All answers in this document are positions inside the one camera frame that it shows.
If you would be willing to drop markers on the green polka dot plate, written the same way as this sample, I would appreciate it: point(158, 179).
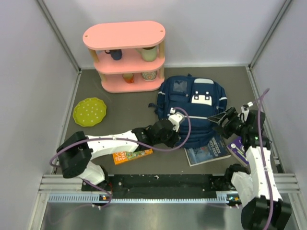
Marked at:
point(89, 112)

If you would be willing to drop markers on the patterned ceramic bowl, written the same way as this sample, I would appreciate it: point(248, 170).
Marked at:
point(149, 76)

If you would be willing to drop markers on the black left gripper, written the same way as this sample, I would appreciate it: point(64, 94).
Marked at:
point(175, 139)

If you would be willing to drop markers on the pale green mug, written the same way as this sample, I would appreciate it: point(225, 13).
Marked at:
point(148, 54)

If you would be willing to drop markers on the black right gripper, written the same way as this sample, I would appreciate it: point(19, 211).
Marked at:
point(220, 118)

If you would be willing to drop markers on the pink three-tier wooden shelf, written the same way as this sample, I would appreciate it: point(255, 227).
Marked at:
point(127, 36)

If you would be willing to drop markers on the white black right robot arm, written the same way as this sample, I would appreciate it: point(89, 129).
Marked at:
point(262, 205)

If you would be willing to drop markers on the purple card box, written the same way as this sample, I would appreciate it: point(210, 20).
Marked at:
point(236, 148)

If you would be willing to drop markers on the navy blue student backpack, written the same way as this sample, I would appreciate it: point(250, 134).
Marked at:
point(199, 97)

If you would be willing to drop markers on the blue Nineteen Eighty-Four paperback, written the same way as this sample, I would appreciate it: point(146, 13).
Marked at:
point(216, 149)

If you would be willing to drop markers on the dark blue mug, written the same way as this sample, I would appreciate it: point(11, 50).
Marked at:
point(116, 54)

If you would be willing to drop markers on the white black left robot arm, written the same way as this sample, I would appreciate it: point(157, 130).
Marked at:
point(78, 151)

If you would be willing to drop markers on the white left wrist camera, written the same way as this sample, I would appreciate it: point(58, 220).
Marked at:
point(176, 118)

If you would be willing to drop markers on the orange cup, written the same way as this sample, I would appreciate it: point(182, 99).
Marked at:
point(128, 77)

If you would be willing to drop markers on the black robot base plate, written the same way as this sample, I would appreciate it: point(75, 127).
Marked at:
point(166, 186)

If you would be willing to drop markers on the orange treehouse children's book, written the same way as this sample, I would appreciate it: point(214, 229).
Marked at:
point(123, 157)

